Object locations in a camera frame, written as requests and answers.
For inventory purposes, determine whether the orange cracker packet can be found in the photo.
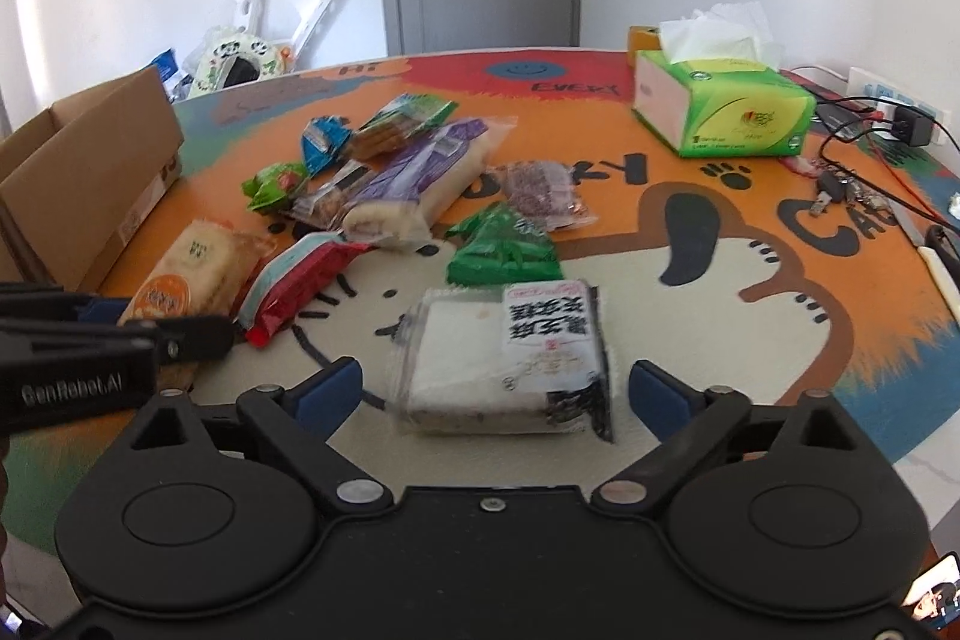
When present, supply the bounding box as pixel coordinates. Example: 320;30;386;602
115;219;277;392

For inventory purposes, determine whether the red teal snack packet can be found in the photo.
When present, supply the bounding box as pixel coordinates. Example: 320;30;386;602
236;232;373;349

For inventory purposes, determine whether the white black rice cake pack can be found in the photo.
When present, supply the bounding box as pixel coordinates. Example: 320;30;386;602
386;280;613;442

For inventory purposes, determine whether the purple bread roll packet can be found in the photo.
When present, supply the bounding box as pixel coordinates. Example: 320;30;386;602
340;117;517;250

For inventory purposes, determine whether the purple checkered snack packet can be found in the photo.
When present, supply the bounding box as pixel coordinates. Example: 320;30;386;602
493;161;597;232

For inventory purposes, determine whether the small green candy packet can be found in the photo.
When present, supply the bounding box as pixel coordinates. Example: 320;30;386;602
241;163;309;214

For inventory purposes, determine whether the cardboard box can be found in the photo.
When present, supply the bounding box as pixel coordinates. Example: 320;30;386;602
2;67;184;291

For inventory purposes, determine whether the clear nut bar packet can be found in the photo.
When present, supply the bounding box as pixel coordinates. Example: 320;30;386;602
288;161;376;230

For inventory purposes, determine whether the blue snack packet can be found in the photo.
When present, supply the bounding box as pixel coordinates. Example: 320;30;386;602
301;115;352;177

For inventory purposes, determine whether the green snack packet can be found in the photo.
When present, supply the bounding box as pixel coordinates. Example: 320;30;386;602
446;202;563;287

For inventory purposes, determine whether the colourful cartoon table mat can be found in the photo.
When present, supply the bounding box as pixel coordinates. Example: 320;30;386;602
0;47;960;559

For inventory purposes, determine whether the blue plastic bag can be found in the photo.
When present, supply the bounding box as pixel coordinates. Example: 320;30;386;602
151;49;189;103

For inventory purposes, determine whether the key bunch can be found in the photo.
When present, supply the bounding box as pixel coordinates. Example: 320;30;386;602
781;156;892;218

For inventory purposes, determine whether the green biscuit packet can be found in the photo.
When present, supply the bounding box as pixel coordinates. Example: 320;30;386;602
348;94;459;163

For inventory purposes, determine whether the green tissue box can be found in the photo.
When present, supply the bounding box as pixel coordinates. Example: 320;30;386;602
630;2;815;159

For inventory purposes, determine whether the black power adapter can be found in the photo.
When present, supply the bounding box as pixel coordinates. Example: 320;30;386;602
890;106;935;148

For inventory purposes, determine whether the white power strip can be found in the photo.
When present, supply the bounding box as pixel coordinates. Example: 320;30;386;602
846;67;952;146

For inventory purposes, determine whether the yellow tape roll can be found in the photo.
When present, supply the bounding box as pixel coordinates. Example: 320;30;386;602
626;26;661;67

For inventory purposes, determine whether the white knife handle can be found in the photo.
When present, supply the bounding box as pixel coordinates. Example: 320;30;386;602
921;224;960;287

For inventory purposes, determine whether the black cable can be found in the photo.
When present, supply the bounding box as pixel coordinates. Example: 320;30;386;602
812;94;960;252

